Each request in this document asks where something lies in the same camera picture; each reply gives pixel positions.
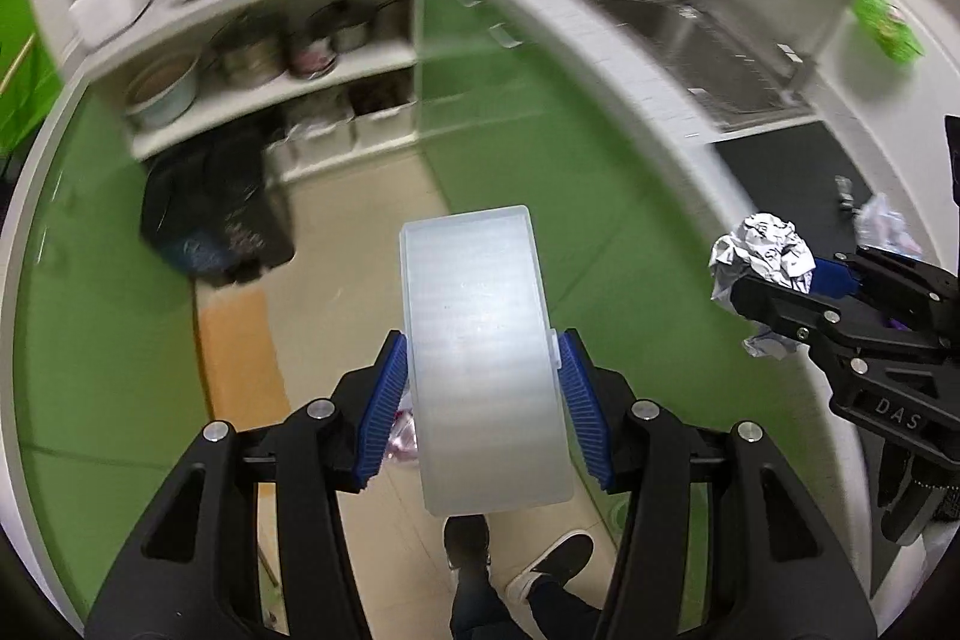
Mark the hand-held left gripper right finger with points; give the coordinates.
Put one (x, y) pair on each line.
(581, 415)

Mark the steel pot with lid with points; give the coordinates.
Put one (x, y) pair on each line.
(251, 55)
(345, 21)

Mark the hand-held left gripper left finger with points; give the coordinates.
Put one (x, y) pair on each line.
(382, 400)

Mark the translucent plastic box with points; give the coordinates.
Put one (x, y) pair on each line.
(480, 347)

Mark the person's right shoe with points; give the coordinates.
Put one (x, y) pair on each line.
(551, 561)

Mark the paper ball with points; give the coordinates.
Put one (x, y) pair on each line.
(761, 250)

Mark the green plastic basket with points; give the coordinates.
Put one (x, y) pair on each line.
(885, 21)

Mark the slim gooseneck faucet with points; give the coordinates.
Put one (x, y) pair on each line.
(825, 3)

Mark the pale ceramic pot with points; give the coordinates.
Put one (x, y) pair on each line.
(165, 89)

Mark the crumpled clear plastic bag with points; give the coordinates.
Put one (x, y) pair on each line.
(889, 227)

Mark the person's shoe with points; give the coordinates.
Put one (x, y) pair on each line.
(551, 561)
(466, 539)

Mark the white storage bin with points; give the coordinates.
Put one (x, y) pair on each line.
(386, 115)
(319, 134)

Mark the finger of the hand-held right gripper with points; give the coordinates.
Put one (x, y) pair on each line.
(787, 310)
(832, 276)

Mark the black garbage bag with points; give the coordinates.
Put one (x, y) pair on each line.
(210, 212)

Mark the stainless steel sink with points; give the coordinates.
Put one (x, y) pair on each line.
(675, 25)

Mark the person's legs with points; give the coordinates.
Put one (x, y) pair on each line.
(495, 606)

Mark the orange floor mat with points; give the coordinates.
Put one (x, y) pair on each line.
(244, 362)

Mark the person's left shoe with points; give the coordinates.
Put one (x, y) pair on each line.
(466, 539)

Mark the black counter mat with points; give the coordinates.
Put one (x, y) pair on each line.
(787, 168)

